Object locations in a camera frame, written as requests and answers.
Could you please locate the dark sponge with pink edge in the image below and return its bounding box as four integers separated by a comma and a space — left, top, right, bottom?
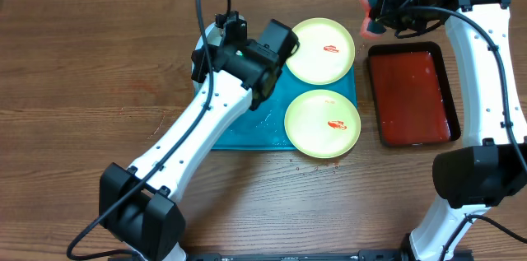
358, 0, 386, 40

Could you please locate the teal plastic serving tray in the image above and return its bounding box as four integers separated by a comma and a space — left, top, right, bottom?
212, 67, 357, 151

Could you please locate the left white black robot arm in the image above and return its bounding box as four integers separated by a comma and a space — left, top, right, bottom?
99, 12, 300, 260

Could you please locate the light blue round plate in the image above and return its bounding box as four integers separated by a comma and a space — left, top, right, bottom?
191, 23, 222, 94

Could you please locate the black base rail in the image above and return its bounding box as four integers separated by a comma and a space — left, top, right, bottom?
107, 248, 474, 261

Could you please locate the black tray with red water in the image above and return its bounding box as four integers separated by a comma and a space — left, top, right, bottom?
367, 41, 461, 147

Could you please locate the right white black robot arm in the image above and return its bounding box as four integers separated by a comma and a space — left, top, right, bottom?
360, 0, 526, 261

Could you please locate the yellow-green round plate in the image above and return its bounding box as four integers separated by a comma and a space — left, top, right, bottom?
284, 90, 361, 159
287, 18, 356, 85

